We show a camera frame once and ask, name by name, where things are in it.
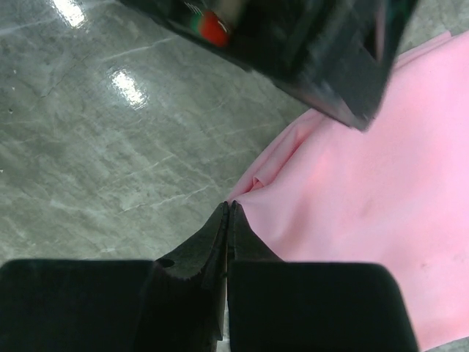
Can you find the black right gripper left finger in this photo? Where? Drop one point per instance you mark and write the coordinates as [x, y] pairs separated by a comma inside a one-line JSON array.
[[173, 303]]

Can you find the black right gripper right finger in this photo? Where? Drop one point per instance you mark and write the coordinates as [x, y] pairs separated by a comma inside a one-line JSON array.
[[275, 305]]

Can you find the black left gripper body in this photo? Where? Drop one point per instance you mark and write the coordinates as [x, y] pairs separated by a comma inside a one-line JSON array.
[[334, 56]]

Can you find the pink t shirt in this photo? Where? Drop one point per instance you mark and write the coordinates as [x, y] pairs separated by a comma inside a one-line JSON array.
[[396, 194]]

